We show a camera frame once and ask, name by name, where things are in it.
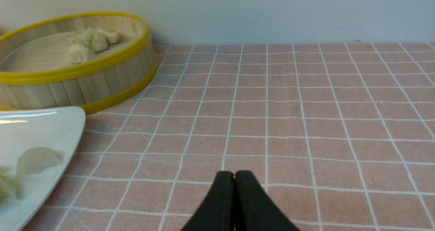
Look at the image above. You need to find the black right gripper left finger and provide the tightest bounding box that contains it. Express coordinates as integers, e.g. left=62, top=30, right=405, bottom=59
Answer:
left=181, top=171, right=235, bottom=231

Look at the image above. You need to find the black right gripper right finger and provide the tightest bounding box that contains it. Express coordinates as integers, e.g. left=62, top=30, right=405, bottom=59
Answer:
left=235, top=170, right=300, bottom=231

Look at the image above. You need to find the white square plate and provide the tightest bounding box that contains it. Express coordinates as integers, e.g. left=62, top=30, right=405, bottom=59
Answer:
left=1, top=106, right=86, bottom=231

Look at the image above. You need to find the pale dumpling plate far right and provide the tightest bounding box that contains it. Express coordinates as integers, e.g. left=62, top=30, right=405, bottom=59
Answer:
left=16, top=147, right=63, bottom=179

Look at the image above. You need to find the green dumpling plate middle right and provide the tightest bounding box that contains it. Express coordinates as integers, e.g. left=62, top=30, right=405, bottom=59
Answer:
left=0, top=166, right=20, bottom=203

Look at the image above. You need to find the pink grid tablecloth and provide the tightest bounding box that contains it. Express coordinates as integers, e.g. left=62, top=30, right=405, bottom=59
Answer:
left=24, top=43, right=435, bottom=231

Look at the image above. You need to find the dumpling in steamer top right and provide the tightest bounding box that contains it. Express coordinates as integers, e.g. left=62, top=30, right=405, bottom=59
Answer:
left=97, top=28, right=122, bottom=45

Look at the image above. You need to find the dumpling in steamer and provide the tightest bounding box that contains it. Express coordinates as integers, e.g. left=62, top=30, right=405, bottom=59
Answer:
left=69, top=44, right=99, bottom=64
left=97, top=28, right=122, bottom=45
left=66, top=27, right=94, bottom=49
left=91, top=31, right=109, bottom=53

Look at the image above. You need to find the dumpling in steamer centre right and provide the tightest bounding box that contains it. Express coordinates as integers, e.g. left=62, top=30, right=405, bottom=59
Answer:
left=91, top=31, right=109, bottom=53

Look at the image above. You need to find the dumpling in steamer lower right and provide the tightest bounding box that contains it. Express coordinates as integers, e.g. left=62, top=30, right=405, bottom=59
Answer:
left=69, top=44, right=99, bottom=64

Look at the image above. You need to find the dumpling in steamer upper left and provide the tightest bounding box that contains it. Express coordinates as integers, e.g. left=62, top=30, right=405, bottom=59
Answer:
left=66, top=27, right=94, bottom=49

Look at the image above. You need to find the bamboo steamer basket yellow rim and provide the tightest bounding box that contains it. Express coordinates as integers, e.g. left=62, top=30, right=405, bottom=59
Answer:
left=1, top=12, right=158, bottom=114

